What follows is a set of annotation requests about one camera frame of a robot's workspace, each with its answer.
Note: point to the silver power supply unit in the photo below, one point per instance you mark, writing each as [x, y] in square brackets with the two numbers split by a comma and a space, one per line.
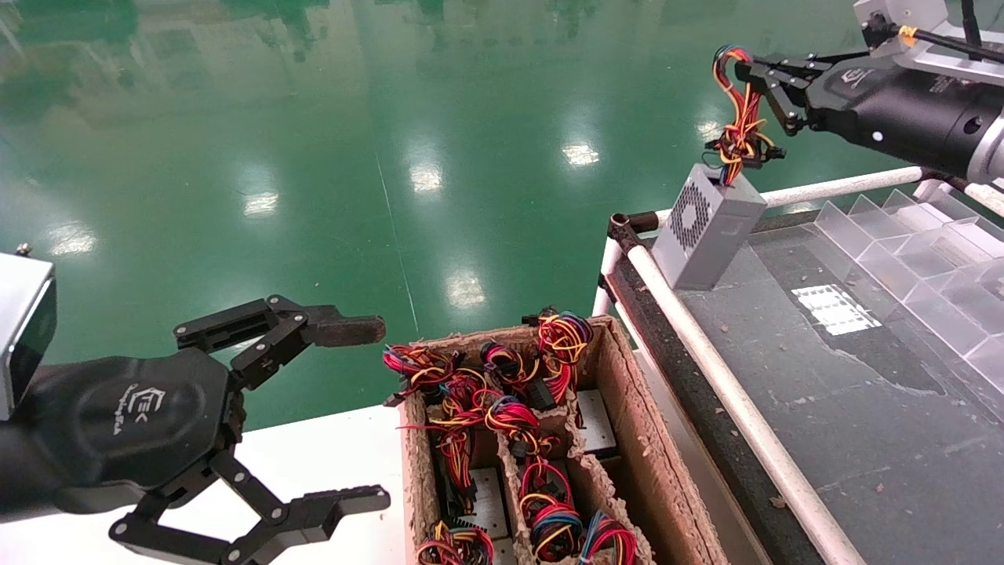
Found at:
[598, 424]
[490, 502]

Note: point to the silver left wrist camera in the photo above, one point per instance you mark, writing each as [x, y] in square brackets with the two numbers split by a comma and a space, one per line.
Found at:
[20, 314]

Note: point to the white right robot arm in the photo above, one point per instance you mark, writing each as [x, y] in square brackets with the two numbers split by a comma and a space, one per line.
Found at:
[990, 153]

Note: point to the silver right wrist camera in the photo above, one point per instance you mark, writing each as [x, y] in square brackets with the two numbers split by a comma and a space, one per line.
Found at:
[902, 16]

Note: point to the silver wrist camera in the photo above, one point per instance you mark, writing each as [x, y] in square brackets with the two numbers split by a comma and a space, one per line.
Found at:
[20, 314]
[902, 16]

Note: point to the clear acrylic compartment tray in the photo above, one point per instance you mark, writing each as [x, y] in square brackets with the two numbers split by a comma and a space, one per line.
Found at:
[902, 259]

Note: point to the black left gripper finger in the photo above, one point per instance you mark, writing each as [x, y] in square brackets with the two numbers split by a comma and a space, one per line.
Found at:
[345, 331]

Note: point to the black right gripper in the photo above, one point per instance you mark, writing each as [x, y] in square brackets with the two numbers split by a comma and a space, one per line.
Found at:
[894, 110]

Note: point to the white pipe frame conveyor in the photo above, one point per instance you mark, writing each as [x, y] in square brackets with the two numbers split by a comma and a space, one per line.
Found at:
[710, 408]

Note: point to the brown pulp divider box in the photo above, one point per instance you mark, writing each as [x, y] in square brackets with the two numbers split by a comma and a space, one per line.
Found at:
[651, 471]

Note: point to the white perforated label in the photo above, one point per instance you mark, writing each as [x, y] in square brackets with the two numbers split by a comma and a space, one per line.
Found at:
[835, 310]

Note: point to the black pipe joint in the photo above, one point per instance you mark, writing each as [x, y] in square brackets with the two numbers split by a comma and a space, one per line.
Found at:
[627, 227]
[949, 182]

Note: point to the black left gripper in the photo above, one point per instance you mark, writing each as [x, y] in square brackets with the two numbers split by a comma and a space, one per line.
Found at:
[118, 424]

